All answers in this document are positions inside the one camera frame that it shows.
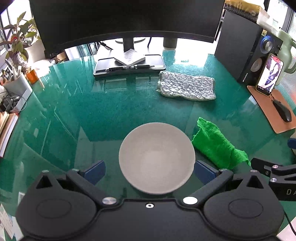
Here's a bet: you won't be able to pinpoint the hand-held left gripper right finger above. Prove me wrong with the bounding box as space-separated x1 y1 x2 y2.
178 160 266 208

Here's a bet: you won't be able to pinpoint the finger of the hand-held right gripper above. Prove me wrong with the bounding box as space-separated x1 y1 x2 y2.
287 137 296 154
251 158 296 184

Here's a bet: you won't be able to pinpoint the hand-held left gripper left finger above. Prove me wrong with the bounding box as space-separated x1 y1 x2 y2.
35 160 119 208

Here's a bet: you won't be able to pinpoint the green cloth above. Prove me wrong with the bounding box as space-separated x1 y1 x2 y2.
191 117 251 170

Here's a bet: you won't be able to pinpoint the white bowl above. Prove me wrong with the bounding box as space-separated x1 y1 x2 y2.
119 122 196 194

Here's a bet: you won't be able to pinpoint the black mouse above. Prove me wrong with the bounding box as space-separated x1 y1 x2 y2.
273 100 292 122

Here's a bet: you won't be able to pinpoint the cork mouse pad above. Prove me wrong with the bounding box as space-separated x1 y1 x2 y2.
247 85 296 134

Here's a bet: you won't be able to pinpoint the smartphone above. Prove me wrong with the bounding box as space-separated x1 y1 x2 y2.
256 53 284 96

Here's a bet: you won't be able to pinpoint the grey striped cloth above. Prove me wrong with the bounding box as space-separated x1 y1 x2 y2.
157 71 216 101

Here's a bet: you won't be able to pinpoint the stack of books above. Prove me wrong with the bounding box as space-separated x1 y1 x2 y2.
0 112 19 158

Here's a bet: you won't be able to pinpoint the papers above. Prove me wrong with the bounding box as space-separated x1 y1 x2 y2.
0 192 23 240

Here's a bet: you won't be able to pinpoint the pale green phone holder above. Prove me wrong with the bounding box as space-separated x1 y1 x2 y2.
275 28 296 84

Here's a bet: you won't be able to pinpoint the black pen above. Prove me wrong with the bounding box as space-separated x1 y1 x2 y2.
106 65 155 71

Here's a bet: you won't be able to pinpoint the grey desk organizer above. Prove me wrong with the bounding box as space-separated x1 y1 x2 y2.
3 73 33 112

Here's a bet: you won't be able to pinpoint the black speaker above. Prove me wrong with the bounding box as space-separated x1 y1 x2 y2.
214 10 284 81

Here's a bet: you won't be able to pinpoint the white notebook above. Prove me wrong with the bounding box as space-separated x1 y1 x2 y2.
115 49 146 66

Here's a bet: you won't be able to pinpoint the monitor stand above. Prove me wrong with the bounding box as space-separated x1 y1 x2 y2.
115 37 146 52

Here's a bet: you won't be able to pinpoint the white plant pot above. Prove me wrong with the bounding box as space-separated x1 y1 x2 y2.
23 40 47 67

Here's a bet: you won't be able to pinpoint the grey cylinder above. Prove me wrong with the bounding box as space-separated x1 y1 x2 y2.
163 37 177 49

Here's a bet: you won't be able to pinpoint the box with yellow packing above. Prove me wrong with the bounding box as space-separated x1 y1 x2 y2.
223 0 270 24

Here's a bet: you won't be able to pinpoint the potted plant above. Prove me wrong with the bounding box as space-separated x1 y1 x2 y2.
0 11 42 67

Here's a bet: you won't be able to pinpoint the black monitor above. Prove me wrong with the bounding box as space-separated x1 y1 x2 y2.
30 0 226 58

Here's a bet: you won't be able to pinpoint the black cable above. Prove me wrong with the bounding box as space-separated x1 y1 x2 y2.
284 212 296 233

